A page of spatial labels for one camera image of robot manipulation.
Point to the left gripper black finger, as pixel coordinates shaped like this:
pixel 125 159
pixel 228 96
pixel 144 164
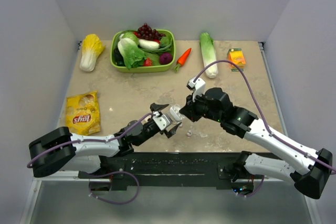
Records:
pixel 158 107
pixel 173 130

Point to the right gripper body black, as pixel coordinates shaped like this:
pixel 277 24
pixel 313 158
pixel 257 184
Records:
pixel 198 108

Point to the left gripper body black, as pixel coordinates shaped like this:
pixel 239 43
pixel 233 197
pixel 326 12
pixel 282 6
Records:
pixel 163 131

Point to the white earbud charging case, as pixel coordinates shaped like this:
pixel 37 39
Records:
pixel 175 113

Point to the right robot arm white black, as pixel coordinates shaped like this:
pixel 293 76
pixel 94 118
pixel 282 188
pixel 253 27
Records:
pixel 306 168

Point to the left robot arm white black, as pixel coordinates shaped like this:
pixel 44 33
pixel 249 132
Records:
pixel 62 150

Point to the red strawberry in basket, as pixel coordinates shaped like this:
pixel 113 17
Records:
pixel 148 62

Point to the purple onion in basket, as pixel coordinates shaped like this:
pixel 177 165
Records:
pixel 165 58

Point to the orange toy carrot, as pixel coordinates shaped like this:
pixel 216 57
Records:
pixel 182 60

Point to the green lettuce in basket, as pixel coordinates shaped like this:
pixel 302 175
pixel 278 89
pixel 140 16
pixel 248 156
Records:
pixel 133 56

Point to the green plastic basket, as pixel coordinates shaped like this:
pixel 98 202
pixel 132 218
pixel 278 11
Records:
pixel 146 69

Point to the white radish in basket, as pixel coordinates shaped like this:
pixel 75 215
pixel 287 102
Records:
pixel 149 44

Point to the green white napa cabbage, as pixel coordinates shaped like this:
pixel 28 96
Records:
pixel 208 54

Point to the orange juice carton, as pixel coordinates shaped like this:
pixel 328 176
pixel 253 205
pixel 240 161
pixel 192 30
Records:
pixel 236 56

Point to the yellow lays chips bag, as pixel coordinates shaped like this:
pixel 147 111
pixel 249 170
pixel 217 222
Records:
pixel 83 113

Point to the red grape bunch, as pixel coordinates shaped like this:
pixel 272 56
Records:
pixel 148 33

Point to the yellow napa cabbage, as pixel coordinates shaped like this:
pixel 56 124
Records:
pixel 92 48

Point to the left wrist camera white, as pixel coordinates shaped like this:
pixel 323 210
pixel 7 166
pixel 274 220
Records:
pixel 162 120

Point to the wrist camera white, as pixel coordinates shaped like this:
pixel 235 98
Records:
pixel 162 120
pixel 197 87

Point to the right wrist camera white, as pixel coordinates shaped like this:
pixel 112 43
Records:
pixel 197 87

